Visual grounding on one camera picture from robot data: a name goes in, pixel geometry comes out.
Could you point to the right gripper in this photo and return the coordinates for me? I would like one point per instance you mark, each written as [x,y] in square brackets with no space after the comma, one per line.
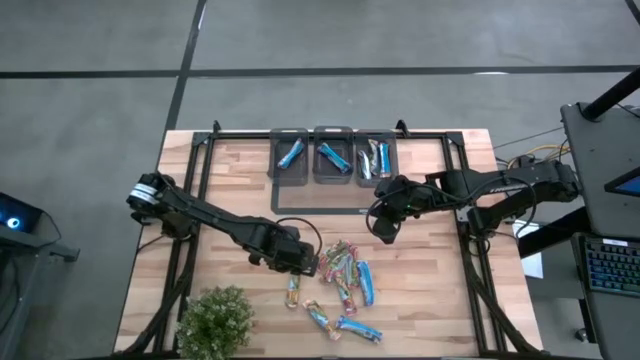
[400,197]

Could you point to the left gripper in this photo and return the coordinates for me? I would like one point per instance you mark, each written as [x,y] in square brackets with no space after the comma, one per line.
[280,247]

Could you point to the green and orange granola bar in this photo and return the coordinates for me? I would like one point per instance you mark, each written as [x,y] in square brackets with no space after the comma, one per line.
[293,295]

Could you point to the blue granola bar orange end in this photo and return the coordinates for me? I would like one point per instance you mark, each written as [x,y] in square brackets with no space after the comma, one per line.
[320,317]

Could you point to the blue and white granola bar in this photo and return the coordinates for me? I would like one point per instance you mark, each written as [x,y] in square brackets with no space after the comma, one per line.
[364,165]

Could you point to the orange and blue granola bar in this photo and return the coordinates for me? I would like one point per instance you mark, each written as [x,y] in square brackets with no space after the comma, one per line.
[384,160]

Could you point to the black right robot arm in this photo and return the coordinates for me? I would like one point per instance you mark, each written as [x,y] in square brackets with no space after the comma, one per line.
[500,182]

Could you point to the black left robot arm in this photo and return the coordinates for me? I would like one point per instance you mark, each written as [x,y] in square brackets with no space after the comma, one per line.
[210,215]

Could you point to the multicolour granola bar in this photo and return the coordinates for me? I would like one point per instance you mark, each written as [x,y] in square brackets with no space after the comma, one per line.
[346,297]

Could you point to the blue-green granola bar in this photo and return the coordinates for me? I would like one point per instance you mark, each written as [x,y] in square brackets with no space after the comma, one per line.
[359,329]

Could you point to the grey translucent plastic bin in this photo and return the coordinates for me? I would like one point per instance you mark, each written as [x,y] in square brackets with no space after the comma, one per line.
[280,175]
[325,175]
[395,182]

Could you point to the green artificial plant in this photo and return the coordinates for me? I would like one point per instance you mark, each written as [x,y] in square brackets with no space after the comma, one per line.
[215,322]

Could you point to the white paper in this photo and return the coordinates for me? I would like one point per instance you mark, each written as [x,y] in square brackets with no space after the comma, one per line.
[534,262]

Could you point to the black table clamp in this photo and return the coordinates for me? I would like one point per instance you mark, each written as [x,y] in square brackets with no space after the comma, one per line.
[140,218]

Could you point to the black caster wheel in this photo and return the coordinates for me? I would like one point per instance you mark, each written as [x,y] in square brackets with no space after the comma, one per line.
[581,335]

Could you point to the grey desk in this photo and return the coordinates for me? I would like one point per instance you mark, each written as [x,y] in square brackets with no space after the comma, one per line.
[595,145]

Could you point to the backlit keyboard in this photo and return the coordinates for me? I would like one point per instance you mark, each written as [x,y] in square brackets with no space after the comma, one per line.
[612,267]

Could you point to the blue lit screen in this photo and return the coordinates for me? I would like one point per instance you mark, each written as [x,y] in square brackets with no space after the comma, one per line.
[630,186]

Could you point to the black pole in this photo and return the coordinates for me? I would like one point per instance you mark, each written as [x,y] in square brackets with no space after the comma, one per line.
[612,95]

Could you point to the grey stand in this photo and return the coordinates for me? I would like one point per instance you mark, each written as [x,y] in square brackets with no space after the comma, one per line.
[30,245]

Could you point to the black computer with blue light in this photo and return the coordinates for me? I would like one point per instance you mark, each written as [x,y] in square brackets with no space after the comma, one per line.
[20,212]

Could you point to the black metal table frame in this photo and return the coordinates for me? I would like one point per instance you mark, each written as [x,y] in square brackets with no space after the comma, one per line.
[240,135]

